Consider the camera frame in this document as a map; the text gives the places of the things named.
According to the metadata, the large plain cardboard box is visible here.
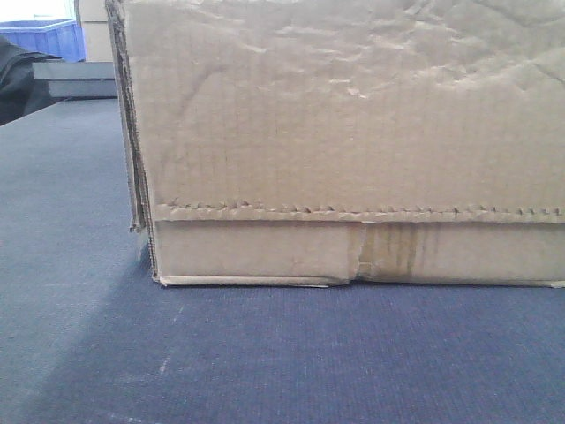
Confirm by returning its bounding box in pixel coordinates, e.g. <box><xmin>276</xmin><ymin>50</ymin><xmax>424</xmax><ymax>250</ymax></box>
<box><xmin>106</xmin><ymin>1</ymin><xmax>564</xmax><ymax>287</ymax></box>

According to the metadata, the blue plastic bin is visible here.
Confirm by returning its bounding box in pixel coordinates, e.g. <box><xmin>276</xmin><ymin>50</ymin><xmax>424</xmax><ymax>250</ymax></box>
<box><xmin>1</xmin><ymin>19</ymin><xmax>86</xmax><ymax>62</ymax></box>

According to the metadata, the grey metal shelf edge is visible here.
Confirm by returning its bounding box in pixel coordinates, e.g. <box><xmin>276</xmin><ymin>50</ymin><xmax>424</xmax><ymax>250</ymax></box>
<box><xmin>33</xmin><ymin>61</ymin><xmax>117</xmax><ymax>98</ymax></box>

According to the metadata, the beige background cardboard box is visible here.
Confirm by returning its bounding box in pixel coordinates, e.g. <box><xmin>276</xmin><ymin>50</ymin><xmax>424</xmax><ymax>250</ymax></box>
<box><xmin>75</xmin><ymin>0</ymin><xmax>113</xmax><ymax>62</ymax></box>

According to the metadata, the black cloth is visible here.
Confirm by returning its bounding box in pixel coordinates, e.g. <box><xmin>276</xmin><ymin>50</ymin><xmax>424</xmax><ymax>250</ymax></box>
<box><xmin>1</xmin><ymin>35</ymin><xmax>61</xmax><ymax>125</ymax></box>

